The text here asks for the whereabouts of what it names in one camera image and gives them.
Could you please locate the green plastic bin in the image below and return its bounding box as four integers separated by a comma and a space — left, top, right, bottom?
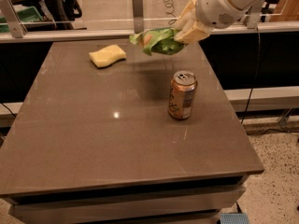
0, 7, 43, 33

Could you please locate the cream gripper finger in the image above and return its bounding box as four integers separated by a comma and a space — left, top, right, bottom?
173, 0, 197, 32
174, 21, 213, 44

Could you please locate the right metal glass bracket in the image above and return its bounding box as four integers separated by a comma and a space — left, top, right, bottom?
245, 0, 264, 29

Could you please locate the orange soda can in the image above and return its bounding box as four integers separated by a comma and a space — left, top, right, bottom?
168, 70, 197, 119

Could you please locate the yellow sponge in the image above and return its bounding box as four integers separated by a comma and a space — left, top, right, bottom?
89, 45, 126, 68

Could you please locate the glass barrier panel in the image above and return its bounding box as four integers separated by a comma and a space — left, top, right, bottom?
0, 0, 299, 33

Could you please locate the black coiled cable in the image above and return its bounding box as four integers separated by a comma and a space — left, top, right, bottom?
156, 0, 185, 27

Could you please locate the black office chair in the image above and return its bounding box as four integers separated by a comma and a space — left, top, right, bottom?
235, 0, 286, 23

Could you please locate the green rice chip bag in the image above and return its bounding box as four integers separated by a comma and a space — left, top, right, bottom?
129, 27, 185, 55

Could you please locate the metal glass bracket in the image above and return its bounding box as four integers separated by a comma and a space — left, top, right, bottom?
0, 0, 27, 38
245, 0, 264, 29
132, 0, 144, 33

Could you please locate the middle metal glass bracket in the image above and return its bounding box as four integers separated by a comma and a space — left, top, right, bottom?
132, 0, 144, 33

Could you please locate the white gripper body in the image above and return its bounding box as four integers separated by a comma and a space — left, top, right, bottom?
195, 0, 246, 29

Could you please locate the grey table drawer unit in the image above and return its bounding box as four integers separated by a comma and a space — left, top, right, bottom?
8, 183, 245, 224

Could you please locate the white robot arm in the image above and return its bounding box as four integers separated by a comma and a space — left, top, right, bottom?
173, 0, 264, 44

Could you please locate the left metal glass bracket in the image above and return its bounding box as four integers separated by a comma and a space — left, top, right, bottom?
0, 0, 27, 38

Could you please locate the black hanging cable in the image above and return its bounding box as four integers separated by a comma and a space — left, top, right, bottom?
240, 28, 262, 125

